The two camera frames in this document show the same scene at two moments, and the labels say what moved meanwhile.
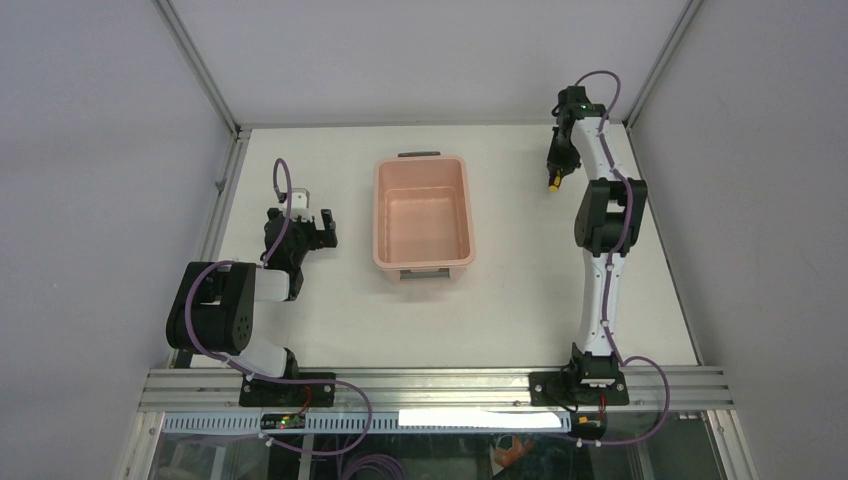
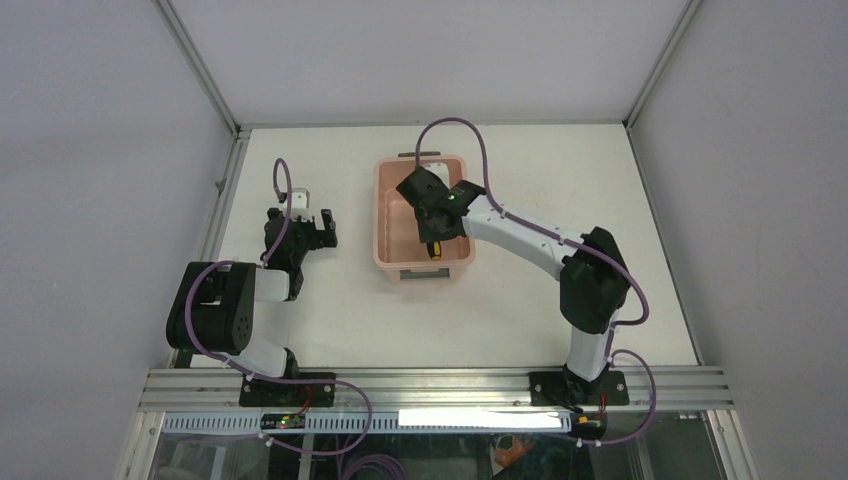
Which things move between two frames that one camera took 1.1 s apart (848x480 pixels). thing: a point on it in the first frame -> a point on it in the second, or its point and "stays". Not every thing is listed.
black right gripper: (555, 160) -> (428, 235)
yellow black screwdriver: (555, 181) -> (435, 250)
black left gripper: (324, 236) stays
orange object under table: (507, 458) stays
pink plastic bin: (423, 216) stays
